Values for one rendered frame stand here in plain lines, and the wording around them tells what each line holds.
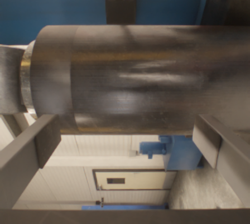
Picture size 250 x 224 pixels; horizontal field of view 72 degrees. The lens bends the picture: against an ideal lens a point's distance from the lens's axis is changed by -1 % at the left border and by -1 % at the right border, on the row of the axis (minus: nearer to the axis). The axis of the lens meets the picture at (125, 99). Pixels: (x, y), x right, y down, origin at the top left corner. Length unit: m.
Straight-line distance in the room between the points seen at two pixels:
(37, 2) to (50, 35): 0.45
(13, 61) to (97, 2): 0.42
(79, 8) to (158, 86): 0.52
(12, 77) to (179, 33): 0.29
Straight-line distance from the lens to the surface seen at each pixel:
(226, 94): 0.29
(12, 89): 0.36
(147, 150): 3.05
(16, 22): 0.81
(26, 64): 0.32
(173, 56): 0.27
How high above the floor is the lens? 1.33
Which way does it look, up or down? level
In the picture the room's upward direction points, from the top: 90 degrees counter-clockwise
